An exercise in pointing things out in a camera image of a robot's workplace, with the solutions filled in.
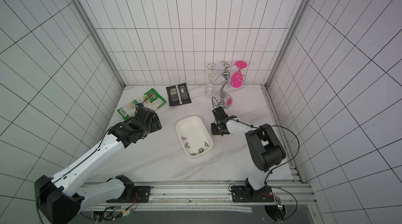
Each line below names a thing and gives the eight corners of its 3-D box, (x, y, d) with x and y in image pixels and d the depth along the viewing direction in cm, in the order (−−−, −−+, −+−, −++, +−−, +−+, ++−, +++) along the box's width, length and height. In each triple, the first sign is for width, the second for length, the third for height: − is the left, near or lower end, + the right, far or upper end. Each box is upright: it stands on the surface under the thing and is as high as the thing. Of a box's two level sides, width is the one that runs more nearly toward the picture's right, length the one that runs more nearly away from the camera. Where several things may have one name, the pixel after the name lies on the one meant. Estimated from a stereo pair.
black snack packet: (169, 107, 109) (169, 105, 107) (166, 88, 120) (166, 86, 119) (191, 102, 111) (191, 100, 110) (186, 84, 123) (186, 82, 122)
